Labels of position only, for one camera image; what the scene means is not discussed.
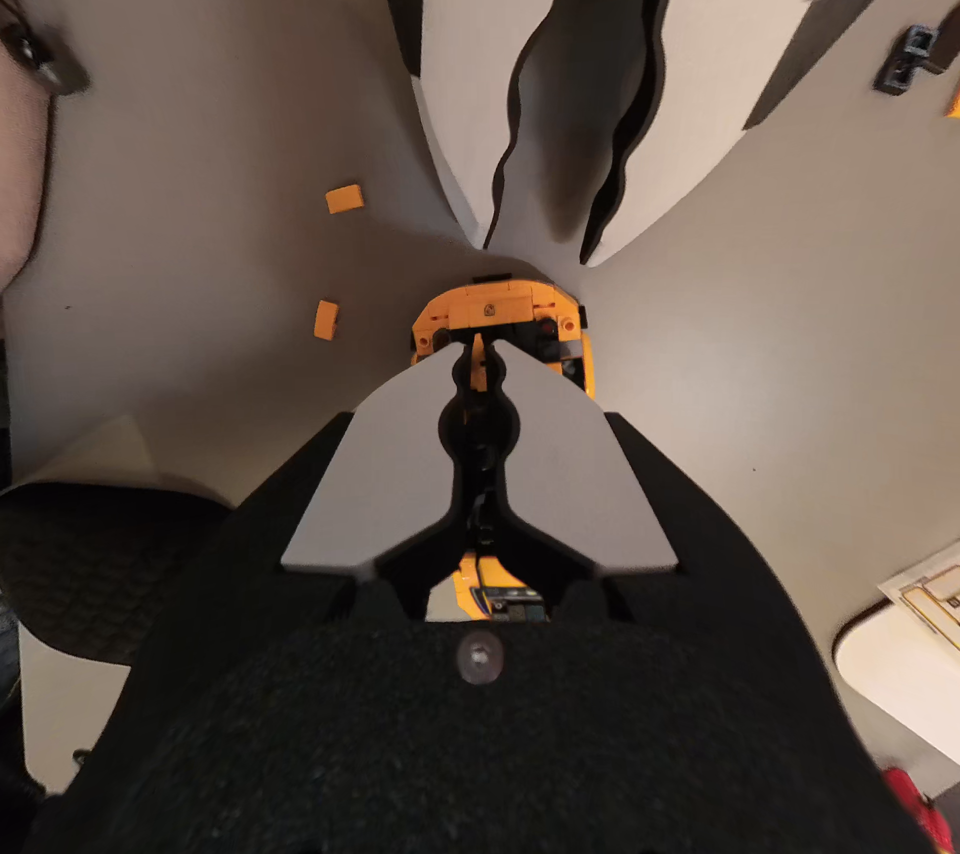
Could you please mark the orange lego frame tile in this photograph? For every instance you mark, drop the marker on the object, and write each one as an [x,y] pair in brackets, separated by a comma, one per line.
[954,100]

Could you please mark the orange sloped lego brick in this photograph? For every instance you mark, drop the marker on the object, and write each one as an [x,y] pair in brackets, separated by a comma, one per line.
[345,199]
[326,321]

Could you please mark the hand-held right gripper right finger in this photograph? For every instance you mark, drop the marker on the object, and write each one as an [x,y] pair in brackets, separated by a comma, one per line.
[577,479]

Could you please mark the orange lego car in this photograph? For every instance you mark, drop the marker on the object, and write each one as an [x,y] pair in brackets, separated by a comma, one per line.
[487,306]

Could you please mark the white desk stand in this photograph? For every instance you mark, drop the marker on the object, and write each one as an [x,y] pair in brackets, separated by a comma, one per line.
[900,681]

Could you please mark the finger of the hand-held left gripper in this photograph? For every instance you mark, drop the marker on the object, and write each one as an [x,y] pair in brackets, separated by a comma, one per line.
[480,43]
[720,43]

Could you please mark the white paper sheet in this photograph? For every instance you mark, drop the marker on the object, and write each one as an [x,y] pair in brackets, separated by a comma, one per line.
[127,452]

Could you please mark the black lego frame piece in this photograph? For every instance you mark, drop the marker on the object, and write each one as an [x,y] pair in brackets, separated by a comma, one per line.
[904,62]

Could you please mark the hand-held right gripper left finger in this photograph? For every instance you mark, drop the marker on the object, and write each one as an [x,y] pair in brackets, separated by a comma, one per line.
[390,464]

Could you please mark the lego sticker sheet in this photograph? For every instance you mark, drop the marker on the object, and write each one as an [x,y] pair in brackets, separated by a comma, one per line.
[930,599]

